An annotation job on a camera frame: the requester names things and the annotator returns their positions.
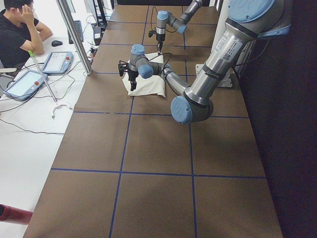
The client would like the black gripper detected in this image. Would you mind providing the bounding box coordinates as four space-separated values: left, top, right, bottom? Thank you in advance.
127 69 139 91
156 34 165 55

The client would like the cream long-sleeve cat shirt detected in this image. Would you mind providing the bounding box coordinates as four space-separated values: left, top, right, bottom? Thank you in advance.
123 52 166 98

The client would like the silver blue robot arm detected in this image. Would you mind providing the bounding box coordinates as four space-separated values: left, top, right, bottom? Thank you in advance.
149 0 203 54
118 0 293 124

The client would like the black box with label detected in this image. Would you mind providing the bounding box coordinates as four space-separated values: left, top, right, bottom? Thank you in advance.
93 26 103 46

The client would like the blue teach pendant far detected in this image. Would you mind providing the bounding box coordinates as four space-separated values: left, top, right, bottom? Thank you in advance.
42 51 73 75

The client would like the blue teach pendant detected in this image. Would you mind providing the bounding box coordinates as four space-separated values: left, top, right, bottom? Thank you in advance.
3 70 44 101
42 51 73 75

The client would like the black keyboard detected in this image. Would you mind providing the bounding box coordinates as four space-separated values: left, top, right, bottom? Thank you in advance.
68 20 84 45

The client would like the black computer mouse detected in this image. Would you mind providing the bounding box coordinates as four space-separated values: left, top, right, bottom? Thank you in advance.
51 40 63 47

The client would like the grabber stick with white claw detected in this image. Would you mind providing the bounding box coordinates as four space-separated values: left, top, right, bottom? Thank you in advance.
28 51 73 119

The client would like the blue teach pendant near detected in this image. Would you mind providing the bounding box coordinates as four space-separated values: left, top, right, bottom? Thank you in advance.
3 70 44 101

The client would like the person in black shirt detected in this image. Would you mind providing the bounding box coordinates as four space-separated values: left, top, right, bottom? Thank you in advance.
0 0 53 68

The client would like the red cylinder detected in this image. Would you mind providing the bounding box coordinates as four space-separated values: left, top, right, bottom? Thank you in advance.
0 204 33 225

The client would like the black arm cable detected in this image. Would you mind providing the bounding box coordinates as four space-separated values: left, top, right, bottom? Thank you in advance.
146 52 189 90

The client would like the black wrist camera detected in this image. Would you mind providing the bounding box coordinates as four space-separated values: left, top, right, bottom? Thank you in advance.
148 29 157 38
118 60 129 76

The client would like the aluminium frame post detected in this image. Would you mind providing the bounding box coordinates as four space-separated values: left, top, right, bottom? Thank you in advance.
56 0 93 75

